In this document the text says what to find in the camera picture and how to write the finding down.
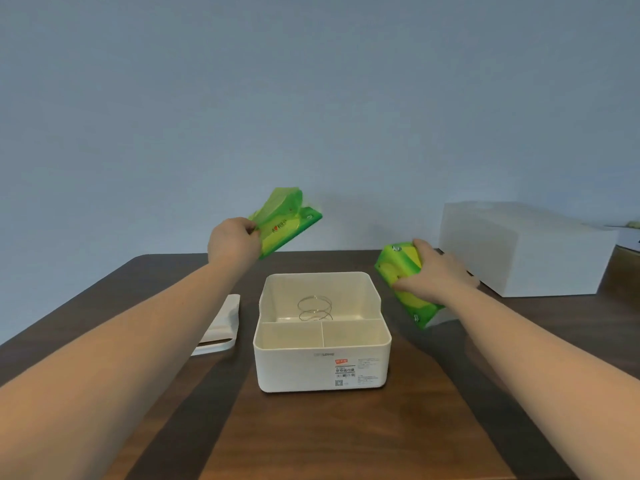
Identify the large white rectangular box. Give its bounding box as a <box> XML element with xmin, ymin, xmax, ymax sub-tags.
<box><xmin>438</xmin><ymin>201</ymin><xmax>620</xmax><ymax>299</ymax></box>

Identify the person's right forearm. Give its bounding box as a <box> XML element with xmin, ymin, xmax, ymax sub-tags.
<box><xmin>434</xmin><ymin>284</ymin><xmax>640</xmax><ymax>480</ymax></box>

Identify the metal coil spring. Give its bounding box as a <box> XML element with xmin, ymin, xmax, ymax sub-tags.
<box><xmin>296</xmin><ymin>294</ymin><xmax>335</xmax><ymax>324</ymax></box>

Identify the white tissue box lid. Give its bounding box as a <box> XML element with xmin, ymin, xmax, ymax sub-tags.
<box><xmin>190</xmin><ymin>294</ymin><xmax>242</xmax><ymax>357</ymax></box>

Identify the white plastic tissue box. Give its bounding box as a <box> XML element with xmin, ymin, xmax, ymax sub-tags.
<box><xmin>252</xmin><ymin>271</ymin><xmax>392</xmax><ymax>394</ymax></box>

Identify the person's right hand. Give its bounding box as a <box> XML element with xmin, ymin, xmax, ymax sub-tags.
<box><xmin>392</xmin><ymin>239</ymin><xmax>482</xmax><ymax>308</ymax></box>

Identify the person's left forearm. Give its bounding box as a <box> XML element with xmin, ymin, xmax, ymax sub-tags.
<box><xmin>0</xmin><ymin>255</ymin><xmax>251</xmax><ymax>480</ymax></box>

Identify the green tissue packet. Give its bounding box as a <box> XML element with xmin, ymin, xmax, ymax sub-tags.
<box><xmin>248</xmin><ymin>187</ymin><xmax>324</xmax><ymax>261</ymax></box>
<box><xmin>374</xmin><ymin>241</ymin><xmax>446</xmax><ymax>330</ymax></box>

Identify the person's left hand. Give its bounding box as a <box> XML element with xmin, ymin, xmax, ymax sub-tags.
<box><xmin>207</xmin><ymin>217</ymin><xmax>264</xmax><ymax>281</ymax></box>

